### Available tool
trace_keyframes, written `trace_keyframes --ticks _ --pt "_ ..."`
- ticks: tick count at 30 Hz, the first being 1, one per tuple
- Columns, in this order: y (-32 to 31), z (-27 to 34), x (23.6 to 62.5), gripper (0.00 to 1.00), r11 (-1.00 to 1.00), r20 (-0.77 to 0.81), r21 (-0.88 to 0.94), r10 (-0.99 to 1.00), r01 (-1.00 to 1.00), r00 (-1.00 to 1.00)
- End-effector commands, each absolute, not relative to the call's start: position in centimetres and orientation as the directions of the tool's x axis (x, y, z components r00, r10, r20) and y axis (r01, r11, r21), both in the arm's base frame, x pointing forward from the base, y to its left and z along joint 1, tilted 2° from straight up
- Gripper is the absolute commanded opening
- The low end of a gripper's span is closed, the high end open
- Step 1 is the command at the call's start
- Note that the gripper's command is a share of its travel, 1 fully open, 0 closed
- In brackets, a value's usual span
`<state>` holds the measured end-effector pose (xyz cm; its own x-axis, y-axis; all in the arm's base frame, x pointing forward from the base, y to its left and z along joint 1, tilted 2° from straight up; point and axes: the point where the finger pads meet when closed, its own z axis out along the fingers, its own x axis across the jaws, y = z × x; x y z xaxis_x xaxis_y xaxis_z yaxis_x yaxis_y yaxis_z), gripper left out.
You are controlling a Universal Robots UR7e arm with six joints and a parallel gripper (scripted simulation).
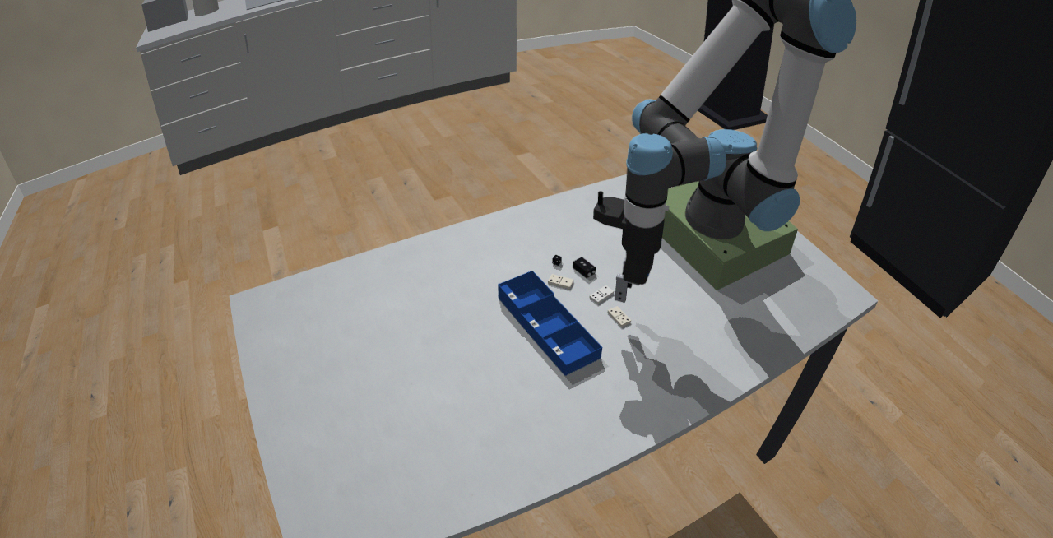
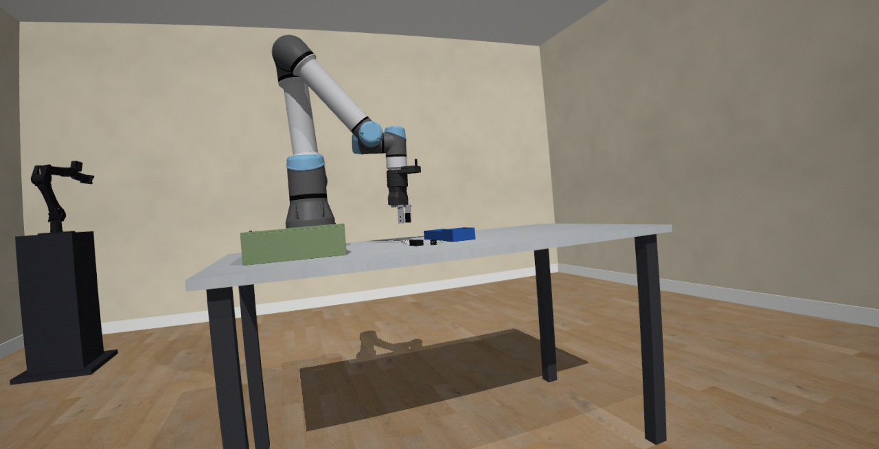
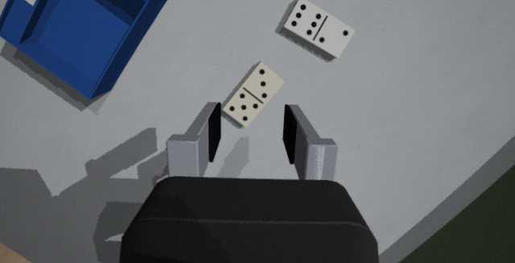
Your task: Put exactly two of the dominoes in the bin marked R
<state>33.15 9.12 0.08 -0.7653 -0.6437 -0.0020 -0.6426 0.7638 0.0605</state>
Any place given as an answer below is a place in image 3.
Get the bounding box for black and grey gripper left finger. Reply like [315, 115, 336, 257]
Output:
[166, 102, 221, 177]

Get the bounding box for blue rack of bins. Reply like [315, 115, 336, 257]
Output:
[0, 0, 167, 97]

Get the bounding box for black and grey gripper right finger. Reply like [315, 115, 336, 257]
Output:
[282, 105, 339, 181]

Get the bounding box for beige domino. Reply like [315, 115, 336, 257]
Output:
[223, 61, 285, 127]

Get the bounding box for white domino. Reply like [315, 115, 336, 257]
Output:
[283, 0, 355, 59]

